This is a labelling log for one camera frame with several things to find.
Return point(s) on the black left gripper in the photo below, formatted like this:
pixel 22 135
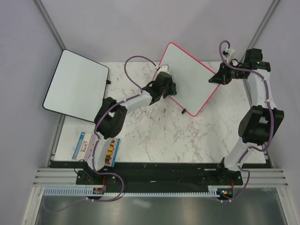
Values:
pixel 172 88

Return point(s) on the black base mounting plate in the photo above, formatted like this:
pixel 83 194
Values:
pixel 157 177

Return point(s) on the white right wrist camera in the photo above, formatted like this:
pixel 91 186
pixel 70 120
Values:
pixel 228 53

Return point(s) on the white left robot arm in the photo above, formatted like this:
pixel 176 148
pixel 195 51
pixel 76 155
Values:
pixel 111 116

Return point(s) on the pink framed whiteboard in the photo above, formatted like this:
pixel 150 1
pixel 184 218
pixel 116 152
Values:
pixel 191 78

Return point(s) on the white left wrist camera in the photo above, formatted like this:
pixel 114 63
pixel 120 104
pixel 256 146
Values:
pixel 163 68

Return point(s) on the light blue cable duct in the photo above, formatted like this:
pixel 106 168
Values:
pixel 93 192

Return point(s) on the black framed whiteboard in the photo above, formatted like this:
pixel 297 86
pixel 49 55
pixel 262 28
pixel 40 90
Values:
pixel 77 87

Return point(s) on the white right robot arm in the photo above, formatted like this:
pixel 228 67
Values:
pixel 263 119

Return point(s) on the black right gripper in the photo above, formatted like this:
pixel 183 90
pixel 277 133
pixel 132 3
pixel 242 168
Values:
pixel 220 77

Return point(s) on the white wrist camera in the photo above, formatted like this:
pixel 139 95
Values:
pixel 228 53
pixel 163 68

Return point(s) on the dog picture book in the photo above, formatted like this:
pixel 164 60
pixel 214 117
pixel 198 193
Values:
pixel 87 148

